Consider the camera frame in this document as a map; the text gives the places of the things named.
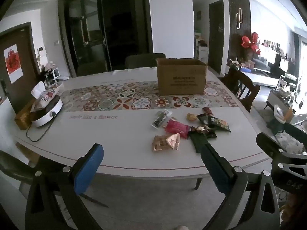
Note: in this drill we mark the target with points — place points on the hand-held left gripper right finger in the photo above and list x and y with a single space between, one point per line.
213 165

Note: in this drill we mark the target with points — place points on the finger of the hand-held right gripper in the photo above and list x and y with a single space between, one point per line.
287 170
298 134

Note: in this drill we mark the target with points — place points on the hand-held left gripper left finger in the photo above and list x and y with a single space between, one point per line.
88 167

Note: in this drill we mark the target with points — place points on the purple gold foil candy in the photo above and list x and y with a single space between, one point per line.
200 129

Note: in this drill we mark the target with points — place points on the pink snack packet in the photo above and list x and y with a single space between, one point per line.
176 128

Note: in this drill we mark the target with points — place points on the brown cardboard box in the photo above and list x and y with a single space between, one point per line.
182 81

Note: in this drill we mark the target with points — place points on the clear packet with dark snacks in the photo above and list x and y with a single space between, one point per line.
160 119

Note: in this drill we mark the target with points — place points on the orange and white object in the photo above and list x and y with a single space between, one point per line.
283 116

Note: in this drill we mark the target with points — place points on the long dark green packet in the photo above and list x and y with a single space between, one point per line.
197 141

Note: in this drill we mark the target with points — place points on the small black snack packet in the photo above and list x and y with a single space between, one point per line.
212 135

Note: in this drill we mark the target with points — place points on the person's beige clothing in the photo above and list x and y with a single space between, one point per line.
293 206

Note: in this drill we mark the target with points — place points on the green printed snack packet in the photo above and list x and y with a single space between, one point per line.
219 124

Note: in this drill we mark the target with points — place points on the rose gold foil packet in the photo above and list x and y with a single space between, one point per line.
174 140

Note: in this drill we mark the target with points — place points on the small dark green packet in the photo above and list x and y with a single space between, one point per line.
203 119

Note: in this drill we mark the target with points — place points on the small yellow pastry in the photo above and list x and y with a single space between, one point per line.
191 117

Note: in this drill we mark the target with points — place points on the small red snack packet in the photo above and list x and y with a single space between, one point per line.
207 111

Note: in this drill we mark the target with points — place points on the brown printed snack packet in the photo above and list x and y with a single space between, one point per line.
159 143

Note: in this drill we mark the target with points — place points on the white electric griddle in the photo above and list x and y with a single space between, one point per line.
48 117

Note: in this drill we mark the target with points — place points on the white low table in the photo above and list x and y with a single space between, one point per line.
259 77

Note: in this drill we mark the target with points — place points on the dark wooden dining chair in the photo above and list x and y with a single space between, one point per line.
247 86

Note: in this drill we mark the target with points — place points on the tile print tablecloth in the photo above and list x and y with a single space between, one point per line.
115 98

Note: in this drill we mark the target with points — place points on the brown wooden box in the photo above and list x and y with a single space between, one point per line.
22 121

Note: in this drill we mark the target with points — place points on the floral tissue box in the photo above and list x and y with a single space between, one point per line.
46 96

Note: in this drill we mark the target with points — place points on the shelf with figurines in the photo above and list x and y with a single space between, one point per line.
275 46

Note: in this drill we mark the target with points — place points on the red balloon decoration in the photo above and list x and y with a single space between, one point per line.
249 42

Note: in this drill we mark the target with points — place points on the pale pink flowers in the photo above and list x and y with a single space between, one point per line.
48 67

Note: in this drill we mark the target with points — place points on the white hallway cabinet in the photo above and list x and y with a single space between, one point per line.
202 52

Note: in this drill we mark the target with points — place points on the dark interior door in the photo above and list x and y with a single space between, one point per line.
215 36

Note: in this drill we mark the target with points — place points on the red and white door poster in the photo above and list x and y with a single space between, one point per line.
13 63

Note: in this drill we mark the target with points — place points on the brown entrance door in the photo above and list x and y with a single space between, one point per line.
26 52

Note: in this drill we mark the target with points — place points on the dark glass sliding door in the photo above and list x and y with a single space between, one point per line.
91 28

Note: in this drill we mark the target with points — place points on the dark slatted wall panel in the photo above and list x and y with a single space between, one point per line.
231 28

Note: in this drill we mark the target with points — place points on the wall intercom panel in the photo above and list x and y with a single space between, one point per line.
41 50

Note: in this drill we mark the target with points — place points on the looped wall lamp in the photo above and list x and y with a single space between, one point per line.
239 19

